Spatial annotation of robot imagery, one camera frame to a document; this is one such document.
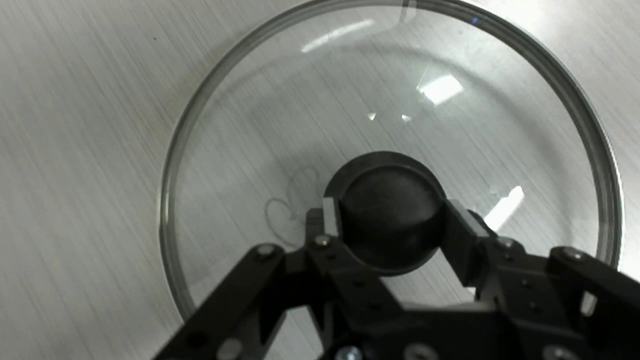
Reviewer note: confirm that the glass pot lid black knob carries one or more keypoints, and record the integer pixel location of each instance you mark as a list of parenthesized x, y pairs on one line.
[(413, 120)]

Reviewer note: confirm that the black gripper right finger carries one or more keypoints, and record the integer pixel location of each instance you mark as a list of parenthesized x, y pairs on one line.
[(526, 293)]

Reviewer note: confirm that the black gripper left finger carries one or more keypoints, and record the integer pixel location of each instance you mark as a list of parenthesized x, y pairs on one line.
[(292, 301)]

